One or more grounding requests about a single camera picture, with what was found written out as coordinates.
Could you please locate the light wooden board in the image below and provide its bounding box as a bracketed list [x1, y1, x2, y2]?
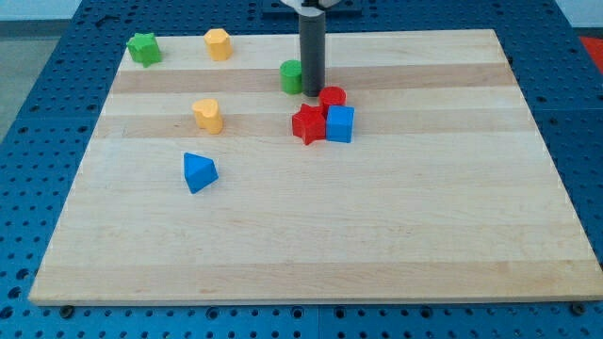
[29, 29, 602, 306]

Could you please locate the red cylinder block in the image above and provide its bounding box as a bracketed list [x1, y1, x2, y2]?
[318, 86, 347, 118]

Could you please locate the green cylinder block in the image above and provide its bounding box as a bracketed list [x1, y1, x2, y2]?
[279, 59, 302, 94]

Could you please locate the blue triangle block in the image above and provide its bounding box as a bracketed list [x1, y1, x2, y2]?
[184, 153, 219, 194]

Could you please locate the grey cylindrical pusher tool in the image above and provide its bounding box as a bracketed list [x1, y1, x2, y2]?
[299, 8, 326, 97]

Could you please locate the red star block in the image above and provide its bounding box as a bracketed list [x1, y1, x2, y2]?
[291, 104, 326, 145]

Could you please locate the yellow heart block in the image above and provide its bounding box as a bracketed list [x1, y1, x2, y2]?
[191, 99, 223, 135]

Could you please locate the blue cube block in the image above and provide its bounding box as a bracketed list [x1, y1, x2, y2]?
[326, 105, 355, 143]

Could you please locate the green star block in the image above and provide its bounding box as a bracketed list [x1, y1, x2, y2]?
[126, 33, 162, 68]

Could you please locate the yellow hexagon block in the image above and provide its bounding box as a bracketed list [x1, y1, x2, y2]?
[204, 28, 233, 61]

